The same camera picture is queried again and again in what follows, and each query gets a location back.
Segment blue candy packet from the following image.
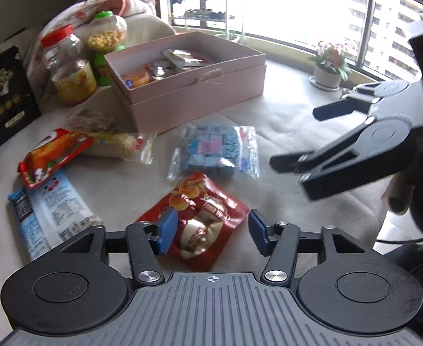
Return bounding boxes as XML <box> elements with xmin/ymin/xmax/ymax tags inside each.
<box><xmin>167</xmin><ymin>124</ymin><xmax>261</xmax><ymax>181</ymax></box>

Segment pink cardboard box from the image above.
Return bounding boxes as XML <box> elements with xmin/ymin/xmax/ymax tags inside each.
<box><xmin>104</xmin><ymin>31</ymin><xmax>268</xmax><ymax>135</ymax></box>

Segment black cable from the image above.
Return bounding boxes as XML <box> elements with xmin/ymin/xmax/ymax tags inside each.
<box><xmin>375</xmin><ymin>232</ymin><xmax>423</xmax><ymax>245</ymax></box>

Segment red and silver snack packet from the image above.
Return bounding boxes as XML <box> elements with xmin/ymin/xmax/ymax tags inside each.
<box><xmin>161</xmin><ymin>48</ymin><xmax>212</xmax><ymax>68</ymax></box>

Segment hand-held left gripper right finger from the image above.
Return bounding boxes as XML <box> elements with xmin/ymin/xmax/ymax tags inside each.
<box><xmin>248</xmin><ymin>209</ymin><xmax>369</xmax><ymax>288</ymax></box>

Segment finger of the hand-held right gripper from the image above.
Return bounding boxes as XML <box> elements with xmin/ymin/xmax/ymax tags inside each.
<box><xmin>312</xmin><ymin>84</ymin><xmax>381</xmax><ymax>122</ymax></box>
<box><xmin>269</xmin><ymin>124</ymin><xmax>396</xmax><ymax>201</ymax></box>

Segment pink printed blanket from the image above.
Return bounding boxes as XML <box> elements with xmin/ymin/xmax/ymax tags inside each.
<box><xmin>27</xmin><ymin>0</ymin><xmax>158</xmax><ymax>94</ymax></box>

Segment potted pink flowers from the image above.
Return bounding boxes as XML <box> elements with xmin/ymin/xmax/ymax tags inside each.
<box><xmin>308</xmin><ymin>40</ymin><xmax>351</xmax><ymax>90</ymax></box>

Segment clear jar with red lid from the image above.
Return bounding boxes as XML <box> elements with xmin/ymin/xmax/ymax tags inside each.
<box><xmin>40</xmin><ymin>25</ymin><xmax>97</xmax><ymax>106</ymax></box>

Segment red chicken snack packet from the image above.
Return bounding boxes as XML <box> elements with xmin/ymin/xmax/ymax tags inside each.
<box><xmin>18</xmin><ymin>128</ymin><xmax>94</xmax><ymax>189</ymax></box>

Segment cream blanket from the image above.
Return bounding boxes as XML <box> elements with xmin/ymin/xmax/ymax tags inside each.
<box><xmin>123</xmin><ymin>12</ymin><xmax>176</xmax><ymax>44</ymax></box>

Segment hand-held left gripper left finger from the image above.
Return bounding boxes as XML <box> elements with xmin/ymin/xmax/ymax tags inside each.
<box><xmin>58</xmin><ymin>208</ymin><xmax>179</xmax><ymax>286</ymax></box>

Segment blue and white snack packet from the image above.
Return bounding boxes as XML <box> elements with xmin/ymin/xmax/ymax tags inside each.
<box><xmin>8</xmin><ymin>171</ymin><xmax>104</xmax><ymax>260</ymax></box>

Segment person's right hand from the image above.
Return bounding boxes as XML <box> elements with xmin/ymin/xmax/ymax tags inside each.
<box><xmin>382</xmin><ymin>171</ymin><xmax>418</xmax><ymax>214</ymax></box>

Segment black snack bag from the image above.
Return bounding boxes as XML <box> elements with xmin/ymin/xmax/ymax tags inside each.
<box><xmin>0</xmin><ymin>46</ymin><xmax>42</xmax><ymax>163</ymax></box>

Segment red pastry snack packet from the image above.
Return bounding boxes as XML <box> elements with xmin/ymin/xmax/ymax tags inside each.
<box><xmin>136</xmin><ymin>172</ymin><xmax>250</xmax><ymax>272</ymax></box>

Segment metal shelf rack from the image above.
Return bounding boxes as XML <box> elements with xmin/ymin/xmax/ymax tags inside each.
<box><xmin>167</xmin><ymin>0</ymin><xmax>246</xmax><ymax>42</ymax></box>

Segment round jar with green lid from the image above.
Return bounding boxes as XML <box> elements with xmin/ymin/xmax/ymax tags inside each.
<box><xmin>86</xmin><ymin>11</ymin><xmax>128</xmax><ymax>86</ymax></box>

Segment bread packet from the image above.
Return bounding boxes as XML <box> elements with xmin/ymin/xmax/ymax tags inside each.
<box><xmin>121</xmin><ymin>67</ymin><xmax>151</xmax><ymax>89</ymax></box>

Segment yellow noodle packet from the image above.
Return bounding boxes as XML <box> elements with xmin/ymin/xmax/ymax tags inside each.
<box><xmin>80</xmin><ymin>131</ymin><xmax>158</xmax><ymax>164</ymax></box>

